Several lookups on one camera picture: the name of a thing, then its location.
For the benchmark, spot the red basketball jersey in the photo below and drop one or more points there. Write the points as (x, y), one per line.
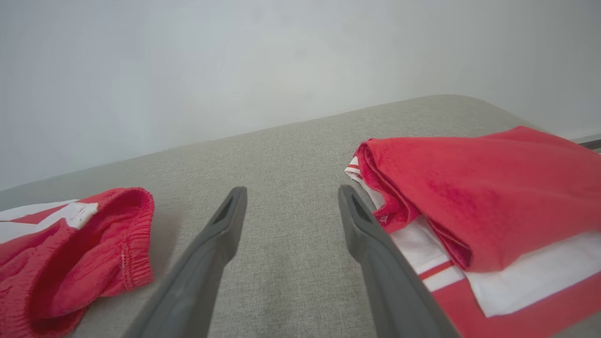
(493, 197)

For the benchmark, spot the grey fabric sofa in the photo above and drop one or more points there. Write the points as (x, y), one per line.
(291, 188)

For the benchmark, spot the red shorts white trim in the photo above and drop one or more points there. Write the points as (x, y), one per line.
(70, 263)

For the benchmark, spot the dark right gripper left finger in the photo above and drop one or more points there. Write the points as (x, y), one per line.
(202, 272)

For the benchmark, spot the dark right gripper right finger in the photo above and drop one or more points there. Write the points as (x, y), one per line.
(389, 281)

